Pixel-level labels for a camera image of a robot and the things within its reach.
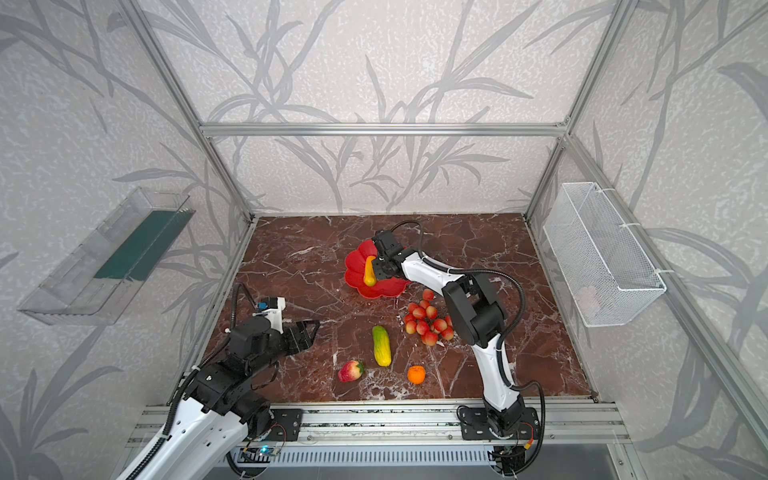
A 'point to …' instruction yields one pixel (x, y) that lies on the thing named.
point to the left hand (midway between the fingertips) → (316, 318)
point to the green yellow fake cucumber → (382, 346)
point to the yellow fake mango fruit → (370, 276)
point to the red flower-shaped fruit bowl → (355, 269)
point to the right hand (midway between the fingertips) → (384, 257)
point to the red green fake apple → (350, 371)
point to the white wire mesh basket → (606, 274)
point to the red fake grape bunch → (422, 320)
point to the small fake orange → (416, 374)
